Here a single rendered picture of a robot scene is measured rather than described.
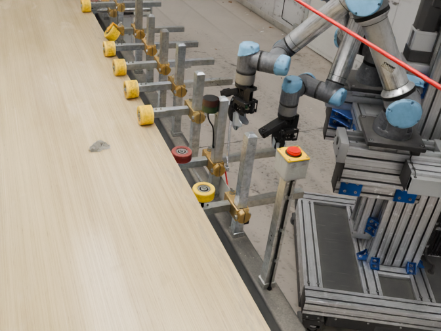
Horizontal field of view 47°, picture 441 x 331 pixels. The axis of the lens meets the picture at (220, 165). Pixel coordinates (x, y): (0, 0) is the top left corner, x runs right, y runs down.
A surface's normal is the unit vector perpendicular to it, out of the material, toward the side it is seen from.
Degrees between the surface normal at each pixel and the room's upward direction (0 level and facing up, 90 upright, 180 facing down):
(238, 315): 0
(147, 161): 0
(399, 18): 90
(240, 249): 0
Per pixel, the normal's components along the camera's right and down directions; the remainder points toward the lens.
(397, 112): -0.24, 0.61
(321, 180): 0.10, -0.83
